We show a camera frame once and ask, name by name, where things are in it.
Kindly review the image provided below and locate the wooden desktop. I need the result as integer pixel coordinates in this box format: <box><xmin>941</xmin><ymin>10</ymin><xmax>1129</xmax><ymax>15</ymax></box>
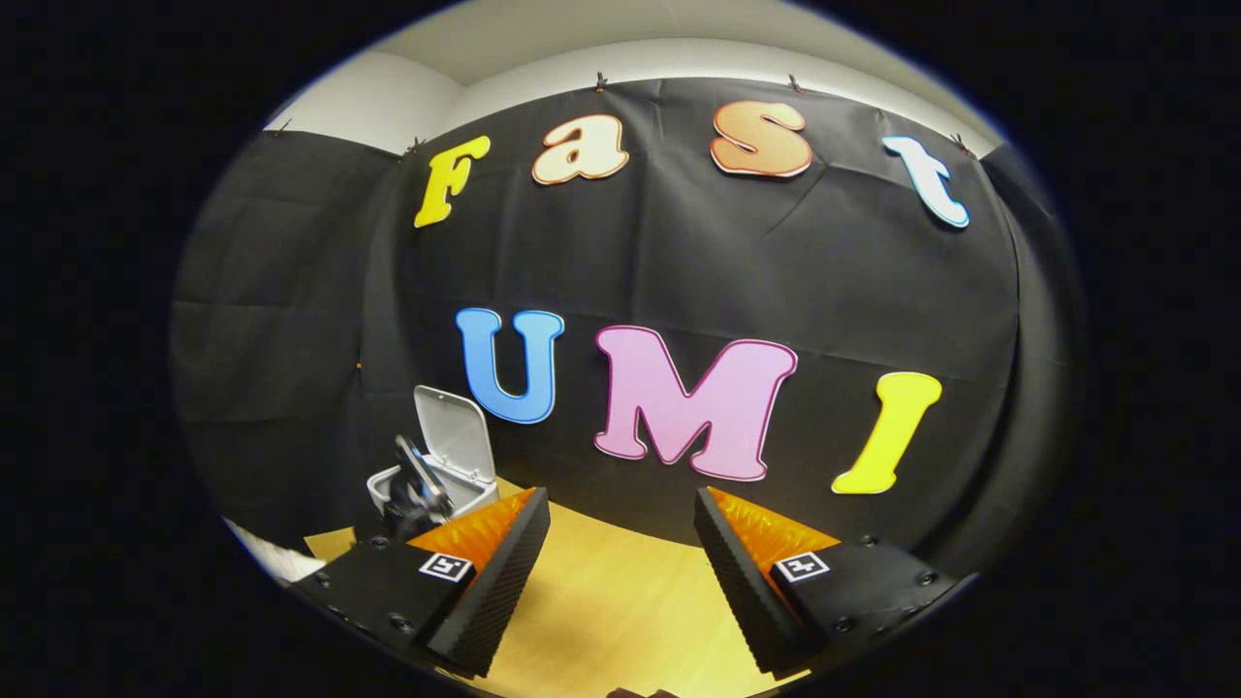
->
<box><xmin>303</xmin><ymin>475</ymin><xmax>835</xmax><ymax>698</ymax></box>

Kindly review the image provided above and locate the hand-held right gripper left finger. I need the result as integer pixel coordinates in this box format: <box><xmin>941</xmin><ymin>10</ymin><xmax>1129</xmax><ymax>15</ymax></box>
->
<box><xmin>289</xmin><ymin>487</ymin><xmax>552</xmax><ymax>680</ymax></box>

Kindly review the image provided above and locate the black backdrop cloth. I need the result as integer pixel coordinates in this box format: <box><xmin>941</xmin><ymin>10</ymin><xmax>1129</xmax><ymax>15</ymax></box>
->
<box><xmin>170</xmin><ymin>76</ymin><xmax>1082</xmax><ymax>583</ymax></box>

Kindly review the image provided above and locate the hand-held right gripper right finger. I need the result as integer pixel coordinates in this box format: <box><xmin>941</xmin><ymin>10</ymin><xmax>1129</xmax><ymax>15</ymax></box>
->
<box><xmin>693</xmin><ymin>487</ymin><xmax>969</xmax><ymax>680</ymax></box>

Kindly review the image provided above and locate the white desktop garbage bin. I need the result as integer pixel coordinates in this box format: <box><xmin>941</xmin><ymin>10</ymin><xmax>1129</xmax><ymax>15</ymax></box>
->
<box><xmin>366</xmin><ymin>385</ymin><xmax>501</xmax><ymax>529</ymax></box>

